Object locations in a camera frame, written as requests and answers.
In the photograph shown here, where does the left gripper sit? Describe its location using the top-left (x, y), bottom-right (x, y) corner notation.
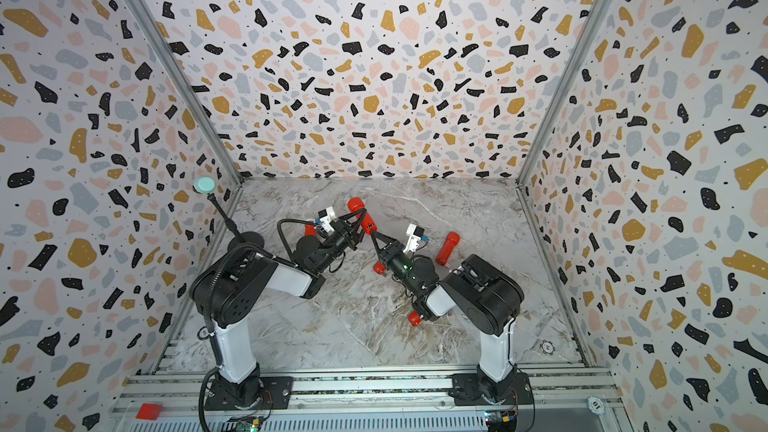
top-left (318, 212), bottom-right (374, 278)

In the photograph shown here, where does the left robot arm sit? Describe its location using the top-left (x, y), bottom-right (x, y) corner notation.
top-left (190, 208), bottom-right (369, 411)

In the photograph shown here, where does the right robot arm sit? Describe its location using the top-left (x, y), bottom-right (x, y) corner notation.
top-left (371, 231), bottom-right (524, 404)

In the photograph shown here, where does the microphone stand green head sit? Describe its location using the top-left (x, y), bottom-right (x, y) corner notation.
top-left (194, 176), bottom-right (264, 251)

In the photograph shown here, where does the round marker sticker left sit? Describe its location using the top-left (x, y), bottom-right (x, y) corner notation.
top-left (197, 326), bottom-right (211, 341)

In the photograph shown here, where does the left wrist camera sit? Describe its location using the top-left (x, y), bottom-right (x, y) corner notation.
top-left (316, 207), bottom-right (337, 236)

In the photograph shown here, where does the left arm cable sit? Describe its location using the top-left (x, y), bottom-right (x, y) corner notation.
top-left (276, 218), bottom-right (319, 265)

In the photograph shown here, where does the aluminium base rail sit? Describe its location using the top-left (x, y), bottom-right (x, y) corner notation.
top-left (107, 365), bottom-right (631, 432)

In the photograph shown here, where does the red block on rail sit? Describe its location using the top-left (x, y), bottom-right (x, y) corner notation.
top-left (136, 403), bottom-right (163, 421)

